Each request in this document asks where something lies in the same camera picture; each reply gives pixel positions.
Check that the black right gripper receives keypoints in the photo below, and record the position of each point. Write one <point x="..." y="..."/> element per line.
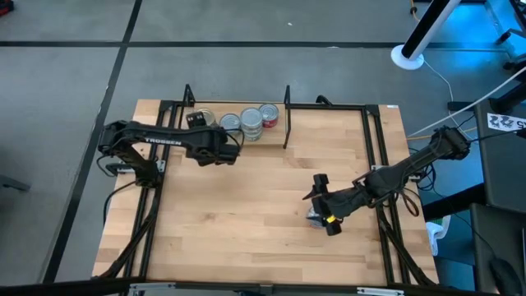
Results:
<point x="345" y="201"/>

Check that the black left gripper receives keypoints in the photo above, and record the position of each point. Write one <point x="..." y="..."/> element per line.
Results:
<point x="209" y="148"/>

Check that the green Bumble Bee tuna can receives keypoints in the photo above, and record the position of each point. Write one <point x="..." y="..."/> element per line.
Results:
<point x="251" y="117"/>
<point x="252" y="130"/>
<point x="252" y="135"/>

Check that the olive green tuna can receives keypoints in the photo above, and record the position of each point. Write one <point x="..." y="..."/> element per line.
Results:
<point x="230" y="122"/>

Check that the red seafood can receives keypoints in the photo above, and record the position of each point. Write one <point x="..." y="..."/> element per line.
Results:
<point x="269" y="112"/>
<point x="271" y="124"/>

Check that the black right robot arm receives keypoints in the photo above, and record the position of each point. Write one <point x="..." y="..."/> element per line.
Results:
<point x="411" y="164"/>

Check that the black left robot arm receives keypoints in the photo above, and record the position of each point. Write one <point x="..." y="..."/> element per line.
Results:
<point x="164" y="139"/>

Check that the white cloth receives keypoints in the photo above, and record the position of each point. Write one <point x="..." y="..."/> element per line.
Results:
<point x="437" y="232"/>

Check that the white round pole base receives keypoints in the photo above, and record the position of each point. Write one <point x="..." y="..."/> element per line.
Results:
<point x="407" y="61"/>

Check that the black desk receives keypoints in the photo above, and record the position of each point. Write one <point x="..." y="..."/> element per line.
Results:
<point x="505" y="164"/>

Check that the black computer mouse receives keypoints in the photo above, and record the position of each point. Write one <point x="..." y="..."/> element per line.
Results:
<point x="505" y="275"/>

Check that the white marker paper sheet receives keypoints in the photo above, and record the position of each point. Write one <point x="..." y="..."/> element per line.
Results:
<point x="507" y="122"/>

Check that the black and white pole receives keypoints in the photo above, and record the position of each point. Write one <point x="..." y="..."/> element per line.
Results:
<point x="427" y="24"/>

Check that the red box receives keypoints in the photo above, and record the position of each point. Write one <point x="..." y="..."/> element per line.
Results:
<point x="5" y="7"/>

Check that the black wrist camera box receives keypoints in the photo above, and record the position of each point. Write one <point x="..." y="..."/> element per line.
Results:
<point x="196" y="119"/>

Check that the black metal frame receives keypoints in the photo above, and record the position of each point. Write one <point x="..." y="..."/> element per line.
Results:
<point x="188" y="95"/>

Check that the black table edge frame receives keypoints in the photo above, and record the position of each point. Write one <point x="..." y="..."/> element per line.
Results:
<point x="367" y="135"/>

